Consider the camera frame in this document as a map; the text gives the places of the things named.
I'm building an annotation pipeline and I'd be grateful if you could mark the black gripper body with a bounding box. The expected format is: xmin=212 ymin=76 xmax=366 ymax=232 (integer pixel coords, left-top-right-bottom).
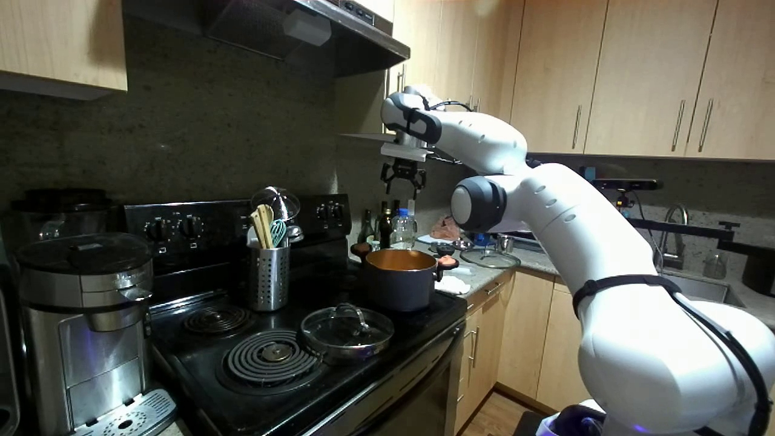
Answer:
xmin=380 ymin=158 xmax=428 ymax=184

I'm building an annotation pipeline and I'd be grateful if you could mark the white towel with grey stripes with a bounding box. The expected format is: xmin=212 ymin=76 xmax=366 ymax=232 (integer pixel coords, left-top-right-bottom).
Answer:
xmin=433 ymin=268 xmax=474 ymax=297

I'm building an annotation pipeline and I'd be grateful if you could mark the round glass pot lid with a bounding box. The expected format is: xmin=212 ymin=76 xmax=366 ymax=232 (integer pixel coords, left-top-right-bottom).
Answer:
xmin=298 ymin=302 xmax=396 ymax=362

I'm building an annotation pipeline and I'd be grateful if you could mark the dark glass bottle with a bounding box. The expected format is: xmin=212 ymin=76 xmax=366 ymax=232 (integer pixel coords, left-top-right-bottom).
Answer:
xmin=377 ymin=201 xmax=396 ymax=249

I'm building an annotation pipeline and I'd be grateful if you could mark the clear water bottle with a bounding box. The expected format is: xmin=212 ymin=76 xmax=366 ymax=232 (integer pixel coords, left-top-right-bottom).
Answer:
xmin=390 ymin=205 xmax=418 ymax=253

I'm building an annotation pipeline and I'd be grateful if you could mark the green label spice bottle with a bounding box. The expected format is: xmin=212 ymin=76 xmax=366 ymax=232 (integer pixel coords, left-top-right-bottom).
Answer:
xmin=359 ymin=211 xmax=383 ymax=249

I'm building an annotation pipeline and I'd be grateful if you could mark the flat glass lid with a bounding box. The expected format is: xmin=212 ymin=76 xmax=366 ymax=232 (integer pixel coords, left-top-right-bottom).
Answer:
xmin=457 ymin=247 xmax=522 ymax=272

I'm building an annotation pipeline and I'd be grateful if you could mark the shiny metal ladle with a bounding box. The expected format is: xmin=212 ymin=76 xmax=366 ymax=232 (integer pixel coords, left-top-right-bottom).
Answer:
xmin=252 ymin=184 xmax=307 ymax=247

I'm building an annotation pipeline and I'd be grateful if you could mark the teal kitchen utensil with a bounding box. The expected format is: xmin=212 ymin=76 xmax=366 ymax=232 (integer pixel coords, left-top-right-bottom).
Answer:
xmin=272 ymin=216 xmax=292 ymax=249

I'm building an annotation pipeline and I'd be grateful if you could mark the wooden spatula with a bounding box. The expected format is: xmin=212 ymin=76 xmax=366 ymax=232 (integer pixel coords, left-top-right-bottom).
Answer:
xmin=256 ymin=201 xmax=279 ymax=249
xmin=248 ymin=205 xmax=268 ymax=253

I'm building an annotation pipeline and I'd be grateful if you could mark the perforated steel utensil holder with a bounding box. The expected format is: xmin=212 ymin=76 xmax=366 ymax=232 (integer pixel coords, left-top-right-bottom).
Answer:
xmin=245 ymin=243 xmax=292 ymax=314

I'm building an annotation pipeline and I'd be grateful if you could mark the dark range hood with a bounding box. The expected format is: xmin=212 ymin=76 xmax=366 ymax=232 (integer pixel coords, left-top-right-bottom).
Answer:
xmin=123 ymin=0 xmax=413 ymax=79

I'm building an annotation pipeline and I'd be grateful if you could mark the wooden lower cabinet row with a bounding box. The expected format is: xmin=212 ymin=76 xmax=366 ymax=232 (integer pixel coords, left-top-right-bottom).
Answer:
xmin=449 ymin=268 xmax=596 ymax=436

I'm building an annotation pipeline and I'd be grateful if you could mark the wooden cabinet row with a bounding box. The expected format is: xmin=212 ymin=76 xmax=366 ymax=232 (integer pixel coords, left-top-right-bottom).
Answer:
xmin=449 ymin=268 xmax=596 ymax=436
xmin=333 ymin=0 xmax=775 ymax=164

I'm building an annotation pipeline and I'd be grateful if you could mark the large stove burner coil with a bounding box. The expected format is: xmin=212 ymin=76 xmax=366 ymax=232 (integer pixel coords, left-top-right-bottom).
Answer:
xmin=222 ymin=326 xmax=321 ymax=386

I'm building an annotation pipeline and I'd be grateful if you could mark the black electric stove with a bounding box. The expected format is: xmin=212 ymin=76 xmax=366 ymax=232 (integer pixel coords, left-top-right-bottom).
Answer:
xmin=118 ymin=192 xmax=469 ymax=436

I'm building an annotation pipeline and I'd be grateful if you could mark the wooden upper cabinet row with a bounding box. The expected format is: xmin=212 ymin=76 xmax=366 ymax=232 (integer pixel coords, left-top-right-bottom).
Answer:
xmin=333 ymin=0 xmax=775 ymax=164

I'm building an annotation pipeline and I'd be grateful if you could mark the chrome sink faucet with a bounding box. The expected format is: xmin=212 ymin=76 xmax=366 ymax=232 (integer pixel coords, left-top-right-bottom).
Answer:
xmin=657 ymin=203 xmax=694 ymax=273

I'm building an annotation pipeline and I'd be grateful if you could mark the black stand bar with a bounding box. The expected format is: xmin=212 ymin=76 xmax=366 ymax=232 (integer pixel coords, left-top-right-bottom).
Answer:
xmin=625 ymin=214 xmax=743 ymax=244

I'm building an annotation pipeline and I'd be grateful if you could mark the stainless steel coffee maker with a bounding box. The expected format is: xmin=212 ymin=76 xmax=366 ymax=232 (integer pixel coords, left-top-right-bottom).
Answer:
xmin=15 ymin=231 xmax=181 ymax=436

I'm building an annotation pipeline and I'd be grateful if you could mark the black round container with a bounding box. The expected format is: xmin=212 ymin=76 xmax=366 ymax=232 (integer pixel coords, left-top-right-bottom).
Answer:
xmin=739 ymin=240 xmax=775 ymax=297

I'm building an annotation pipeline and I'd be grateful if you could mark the dark pot with orange handles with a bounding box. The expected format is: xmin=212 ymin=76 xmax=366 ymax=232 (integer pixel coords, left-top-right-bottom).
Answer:
xmin=352 ymin=243 xmax=463 ymax=314

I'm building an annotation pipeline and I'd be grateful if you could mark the black bar camera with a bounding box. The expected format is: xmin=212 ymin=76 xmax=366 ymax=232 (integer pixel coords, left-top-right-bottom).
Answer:
xmin=581 ymin=171 xmax=660 ymax=196

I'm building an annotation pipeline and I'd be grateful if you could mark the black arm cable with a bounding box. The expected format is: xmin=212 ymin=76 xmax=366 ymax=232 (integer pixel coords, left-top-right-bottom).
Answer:
xmin=571 ymin=272 xmax=775 ymax=436

